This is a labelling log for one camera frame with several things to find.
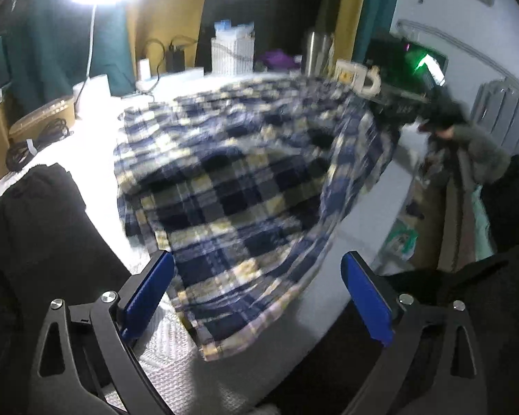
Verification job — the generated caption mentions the white power strip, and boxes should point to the white power strip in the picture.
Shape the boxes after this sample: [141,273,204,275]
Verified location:
[135,68,205,92]

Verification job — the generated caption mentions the person's right hand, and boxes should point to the person's right hand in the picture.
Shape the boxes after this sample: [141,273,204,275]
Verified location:
[417,100,468,140]

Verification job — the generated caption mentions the blue white packets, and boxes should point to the blue white packets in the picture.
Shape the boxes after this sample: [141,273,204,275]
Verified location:
[214,19,255,40]

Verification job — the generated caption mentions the cream printed mug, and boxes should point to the cream printed mug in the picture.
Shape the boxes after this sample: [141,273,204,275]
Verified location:
[335,59,382,98]

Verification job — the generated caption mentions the computer monitor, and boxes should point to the computer monitor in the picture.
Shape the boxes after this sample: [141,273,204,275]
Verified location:
[0,35,15,92]

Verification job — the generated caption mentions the black charger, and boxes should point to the black charger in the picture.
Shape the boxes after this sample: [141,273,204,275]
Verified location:
[164,45,186,72]

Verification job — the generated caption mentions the blue yellow plaid pants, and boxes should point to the blue yellow plaid pants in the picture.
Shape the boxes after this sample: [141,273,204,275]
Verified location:
[113,73,401,361]

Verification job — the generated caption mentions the person's right forearm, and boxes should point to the person's right forearm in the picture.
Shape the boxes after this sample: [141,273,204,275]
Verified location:
[447,123,512,184]

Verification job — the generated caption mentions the person's dark clothing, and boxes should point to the person's dark clothing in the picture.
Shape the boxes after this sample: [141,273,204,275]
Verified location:
[281,156,519,415]

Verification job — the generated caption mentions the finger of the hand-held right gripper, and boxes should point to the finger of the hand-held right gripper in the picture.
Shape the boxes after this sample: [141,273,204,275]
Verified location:
[372,93,420,129]

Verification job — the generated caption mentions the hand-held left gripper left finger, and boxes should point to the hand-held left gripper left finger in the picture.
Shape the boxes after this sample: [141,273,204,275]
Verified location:
[28,250,176,415]

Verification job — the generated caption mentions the black coiled cable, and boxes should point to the black coiled cable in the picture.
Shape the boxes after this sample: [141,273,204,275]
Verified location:
[6,118,72,172]

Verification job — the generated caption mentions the steel tumbler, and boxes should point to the steel tumbler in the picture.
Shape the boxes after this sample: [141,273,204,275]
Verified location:
[304,30,335,77]

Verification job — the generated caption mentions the tan plastic basket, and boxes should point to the tan plastic basket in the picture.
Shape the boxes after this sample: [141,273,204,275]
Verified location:
[9,96,77,140]

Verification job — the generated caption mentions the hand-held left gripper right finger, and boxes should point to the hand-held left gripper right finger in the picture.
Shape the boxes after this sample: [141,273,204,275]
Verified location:
[341,251,487,415]

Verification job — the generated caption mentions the green white packet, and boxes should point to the green white packet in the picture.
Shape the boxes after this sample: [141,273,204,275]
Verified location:
[386,220,418,262]

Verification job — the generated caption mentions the grey radiator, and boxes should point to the grey radiator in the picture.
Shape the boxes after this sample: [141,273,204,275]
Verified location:
[471,77,519,163]

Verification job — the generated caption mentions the black cloth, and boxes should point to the black cloth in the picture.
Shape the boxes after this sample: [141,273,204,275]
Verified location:
[0,163,133,398]

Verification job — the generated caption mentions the white woven basket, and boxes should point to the white woven basket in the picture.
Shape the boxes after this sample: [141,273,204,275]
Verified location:
[210,34,256,75]

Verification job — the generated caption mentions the teal curtain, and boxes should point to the teal curtain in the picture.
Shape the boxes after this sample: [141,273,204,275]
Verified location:
[6,0,136,107]

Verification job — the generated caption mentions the purple cloth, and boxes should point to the purple cloth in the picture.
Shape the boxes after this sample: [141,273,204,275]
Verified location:
[258,49,302,71]

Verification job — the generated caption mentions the yellow curtain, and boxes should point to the yellow curtain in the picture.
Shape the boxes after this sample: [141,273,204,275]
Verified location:
[125,0,213,79]

